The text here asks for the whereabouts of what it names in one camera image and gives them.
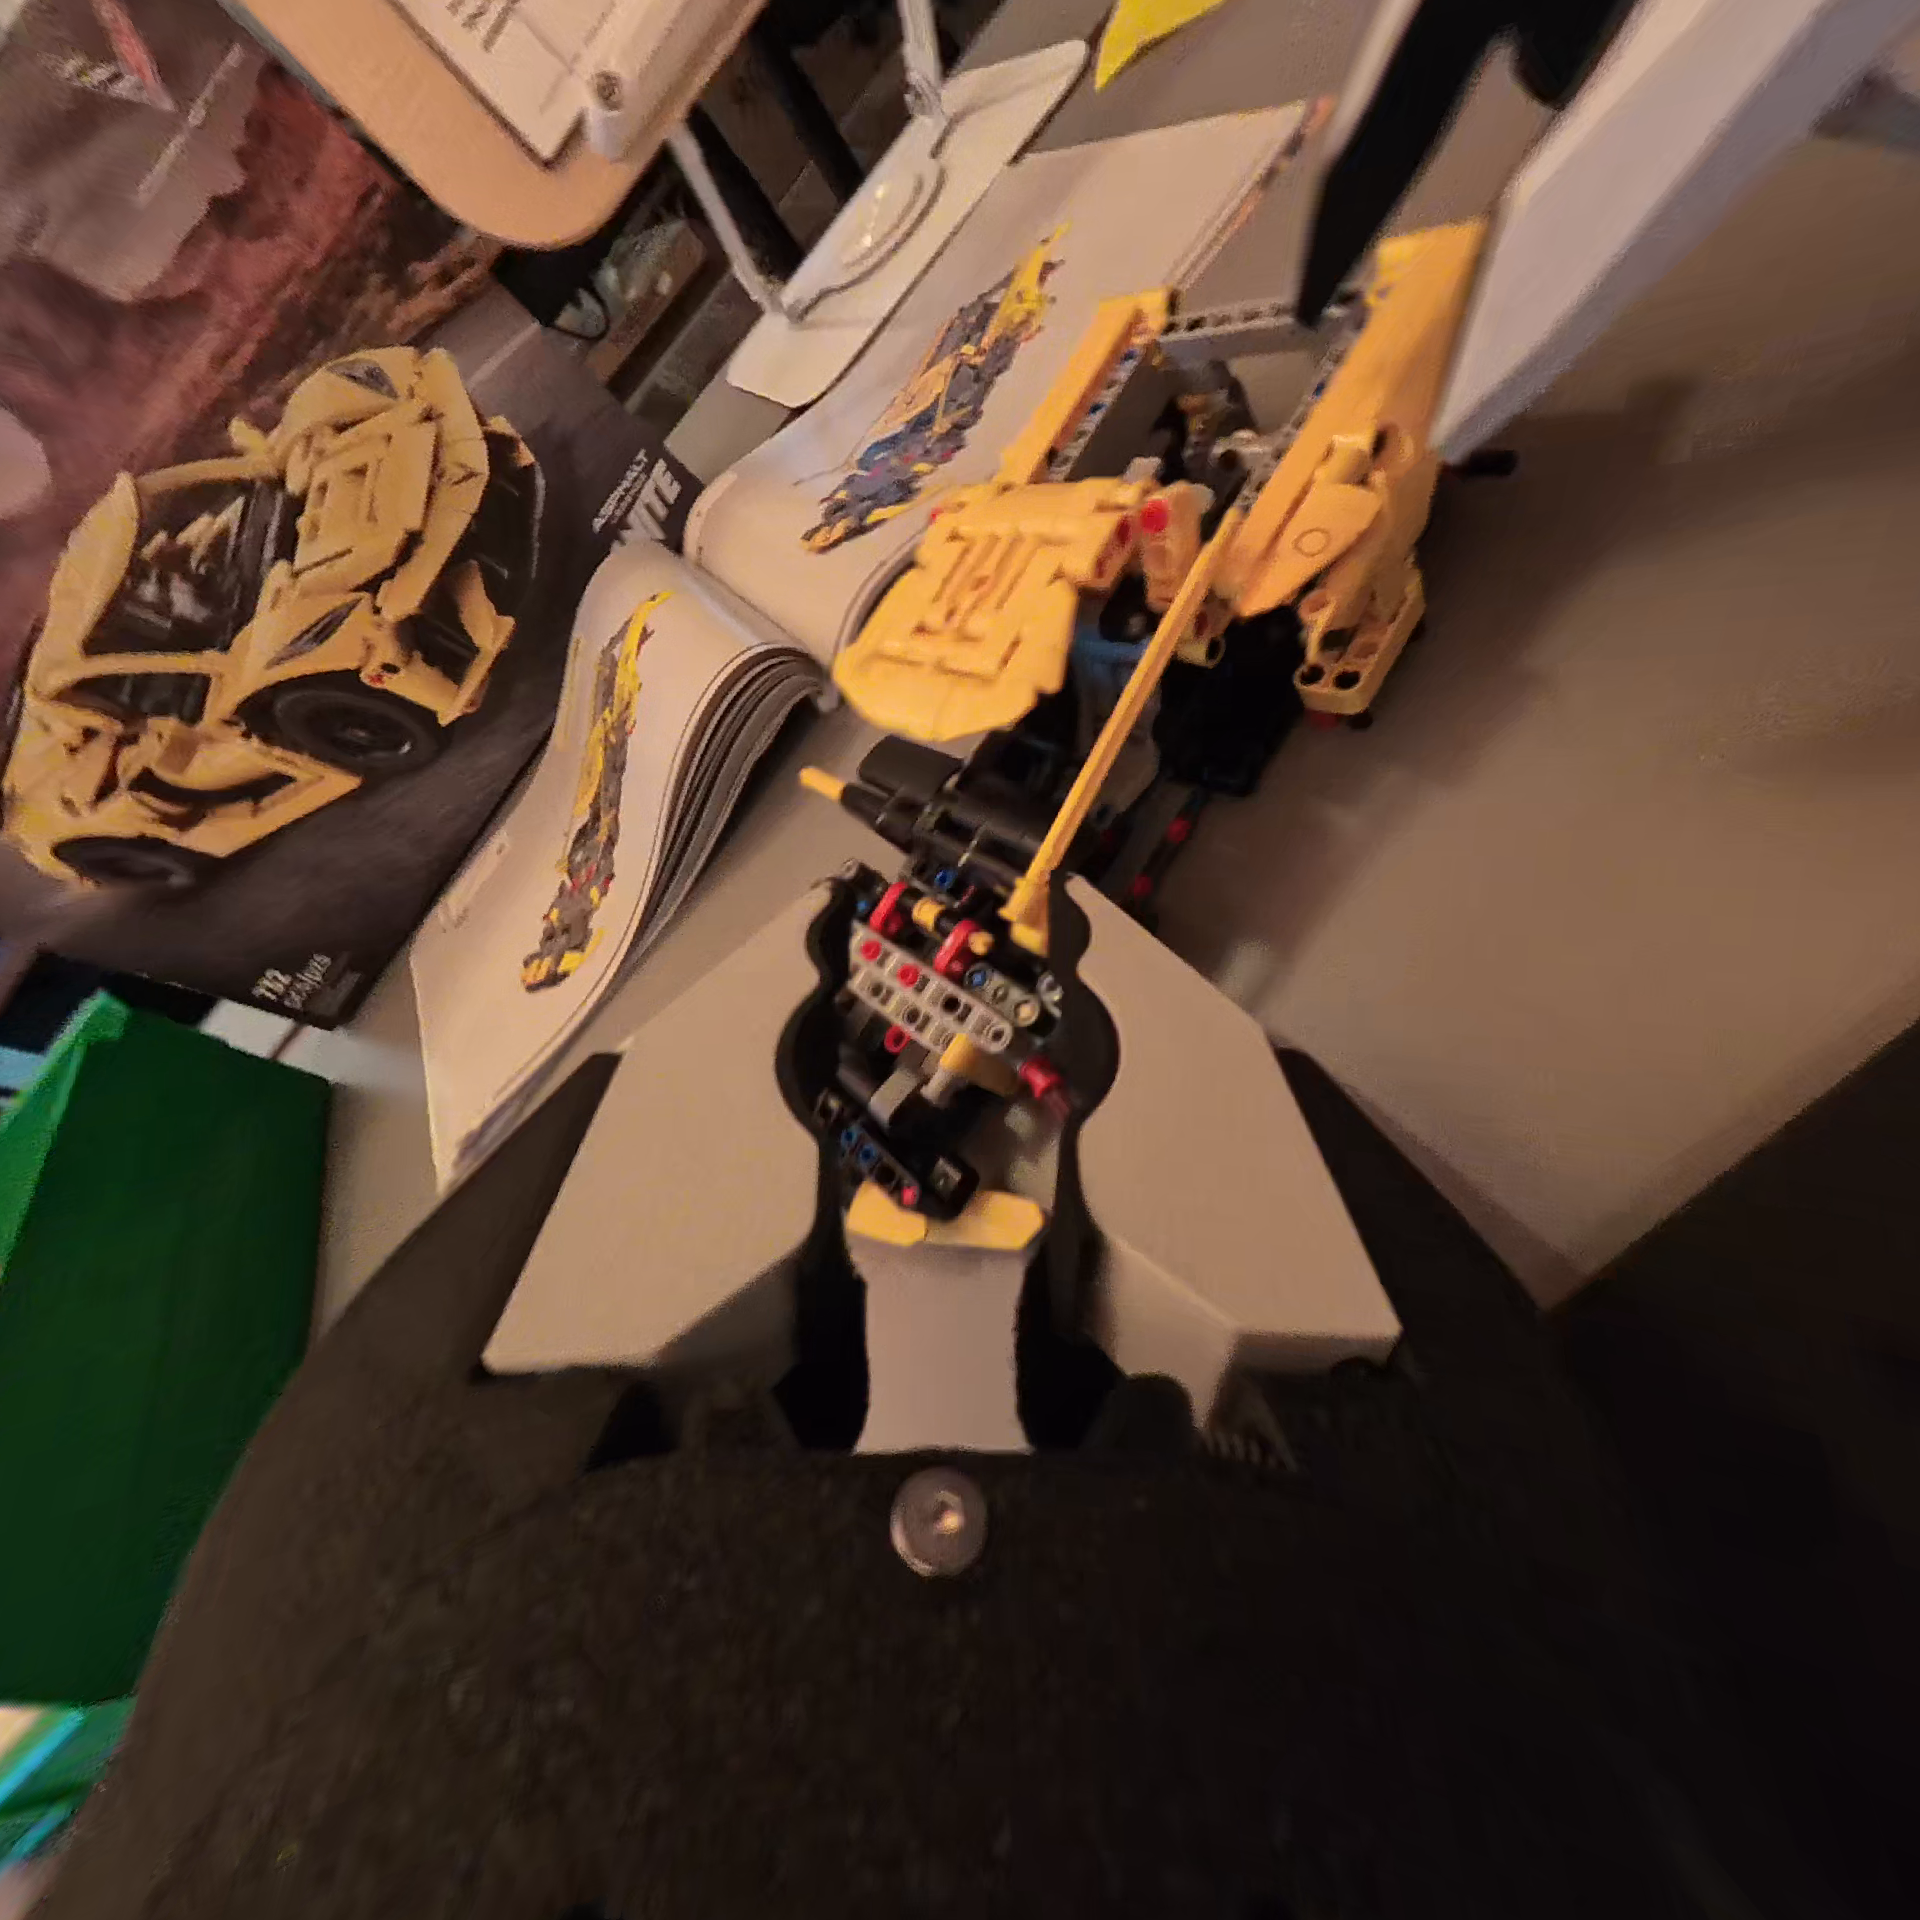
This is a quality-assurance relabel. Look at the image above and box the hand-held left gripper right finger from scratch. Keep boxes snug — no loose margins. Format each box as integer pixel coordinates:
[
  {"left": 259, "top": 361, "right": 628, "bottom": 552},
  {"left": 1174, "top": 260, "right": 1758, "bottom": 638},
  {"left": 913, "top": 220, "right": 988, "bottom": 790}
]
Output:
[{"left": 1015, "top": 874, "right": 1405, "bottom": 1447}]

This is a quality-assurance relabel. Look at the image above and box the green box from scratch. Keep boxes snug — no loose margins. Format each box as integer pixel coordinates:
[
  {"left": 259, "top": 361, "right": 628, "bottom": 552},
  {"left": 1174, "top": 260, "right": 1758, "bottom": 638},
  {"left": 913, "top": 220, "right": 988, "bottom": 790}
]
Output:
[{"left": 0, "top": 989, "right": 337, "bottom": 1862}]

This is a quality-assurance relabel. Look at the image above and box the black perforated panel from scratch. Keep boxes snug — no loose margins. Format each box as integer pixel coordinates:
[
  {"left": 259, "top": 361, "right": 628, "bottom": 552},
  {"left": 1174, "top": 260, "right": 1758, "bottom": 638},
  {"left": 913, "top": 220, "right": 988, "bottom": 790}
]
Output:
[{"left": 1545, "top": 1020, "right": 1920, "bottom": 1920}]

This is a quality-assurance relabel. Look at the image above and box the yellow toy brick model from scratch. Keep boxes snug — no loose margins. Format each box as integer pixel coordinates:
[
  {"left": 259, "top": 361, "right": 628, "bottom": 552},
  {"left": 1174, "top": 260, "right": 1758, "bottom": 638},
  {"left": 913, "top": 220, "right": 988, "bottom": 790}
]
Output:
[{"left": 794, "top": 216, "right": 1496, "bottom": 1253}]

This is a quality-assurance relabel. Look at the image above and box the white lamp stand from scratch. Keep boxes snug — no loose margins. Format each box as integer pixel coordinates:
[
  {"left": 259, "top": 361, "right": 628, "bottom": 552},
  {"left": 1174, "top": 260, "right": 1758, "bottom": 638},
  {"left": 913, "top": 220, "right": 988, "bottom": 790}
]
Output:
[{"left": 660, "top": 0, "right": 1089, "bottom": 407}]

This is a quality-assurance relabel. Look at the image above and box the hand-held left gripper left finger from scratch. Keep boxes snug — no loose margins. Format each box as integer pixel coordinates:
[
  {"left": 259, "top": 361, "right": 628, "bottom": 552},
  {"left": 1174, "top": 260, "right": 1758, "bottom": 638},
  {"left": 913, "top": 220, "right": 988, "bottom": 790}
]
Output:
[{"left": 481, "top": 881, "right": 875, "bottom": 1452}]

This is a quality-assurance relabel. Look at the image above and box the white printed board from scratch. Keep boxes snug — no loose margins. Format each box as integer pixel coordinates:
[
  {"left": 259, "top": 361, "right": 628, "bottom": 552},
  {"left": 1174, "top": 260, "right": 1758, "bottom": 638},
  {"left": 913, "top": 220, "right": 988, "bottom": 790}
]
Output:
[{"left": 393, "top": 0, "right": 758, "bottom": 164}]

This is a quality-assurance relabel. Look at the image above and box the dark printed toy box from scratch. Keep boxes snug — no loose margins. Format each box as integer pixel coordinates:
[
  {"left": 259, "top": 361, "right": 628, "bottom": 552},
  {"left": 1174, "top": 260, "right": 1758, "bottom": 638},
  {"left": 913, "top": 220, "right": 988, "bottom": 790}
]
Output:
[{"left": 0, "top": 0, "right": 708, "bottom": 1033}]

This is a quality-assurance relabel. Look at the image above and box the open instruction booklet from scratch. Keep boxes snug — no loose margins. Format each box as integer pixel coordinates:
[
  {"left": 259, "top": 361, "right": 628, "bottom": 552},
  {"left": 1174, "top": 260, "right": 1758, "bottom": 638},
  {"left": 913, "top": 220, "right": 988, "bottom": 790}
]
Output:
[{"left": 410, "top": 99, "right": 1323, "bottom": 1190}]

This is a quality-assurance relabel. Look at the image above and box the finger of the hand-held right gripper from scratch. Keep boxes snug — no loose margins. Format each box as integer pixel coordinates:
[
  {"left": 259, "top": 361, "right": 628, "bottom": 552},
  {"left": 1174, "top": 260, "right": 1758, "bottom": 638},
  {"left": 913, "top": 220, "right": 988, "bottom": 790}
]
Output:
[
  {"left": 1433, "top": 0, "right": 1886, "bottom": 460},
  {"left": 1294, "top": 0, "right": 1521, "bottom": 331}
]

